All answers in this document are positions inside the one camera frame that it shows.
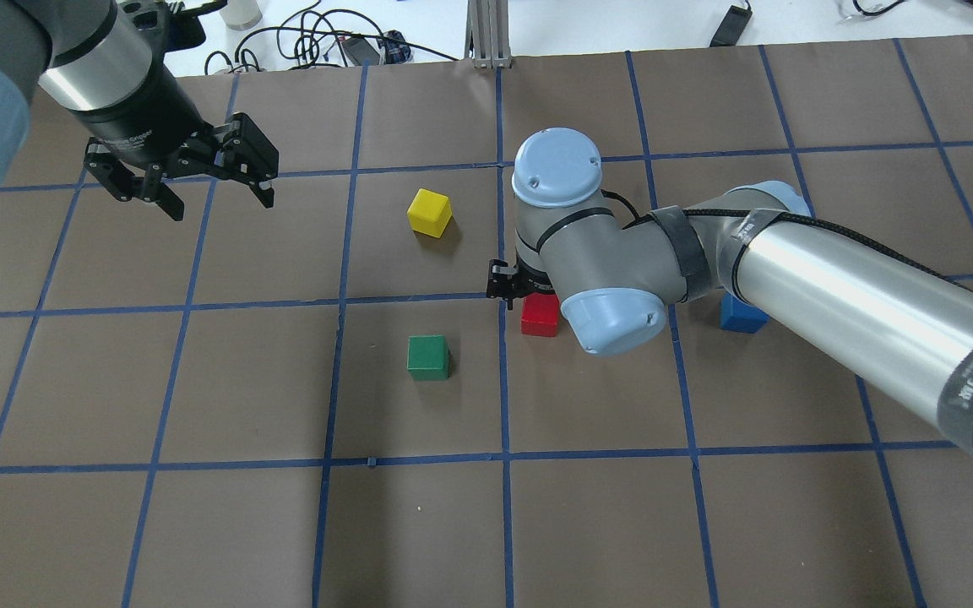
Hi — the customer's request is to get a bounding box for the red block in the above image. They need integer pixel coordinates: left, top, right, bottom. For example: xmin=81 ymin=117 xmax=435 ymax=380
xmin=520 ymin=293 xmax=561 ymax=338

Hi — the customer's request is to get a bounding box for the yellow block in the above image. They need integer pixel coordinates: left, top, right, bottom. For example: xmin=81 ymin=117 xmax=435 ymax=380
xmin=406 ymin=188 xmax=453 ymax=239

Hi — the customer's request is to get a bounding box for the green block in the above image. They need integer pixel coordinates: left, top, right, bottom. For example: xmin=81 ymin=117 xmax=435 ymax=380
xmin=406 ymin=334 xmax=451 ymax=382

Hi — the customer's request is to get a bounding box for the blue block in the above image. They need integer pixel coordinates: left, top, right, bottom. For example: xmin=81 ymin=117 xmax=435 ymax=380
xmin=719 ymin=292 xmax=771 ymax=334

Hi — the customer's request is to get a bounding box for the black power adapter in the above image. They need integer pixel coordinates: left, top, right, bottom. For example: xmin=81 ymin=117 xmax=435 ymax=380
xmin=708 ymin=4 xmax=753 ymax=47

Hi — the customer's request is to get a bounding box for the aluminium frame post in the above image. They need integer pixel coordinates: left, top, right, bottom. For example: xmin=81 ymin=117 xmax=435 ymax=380
xmin=465 ymin=0 xmax=511 ymax=69

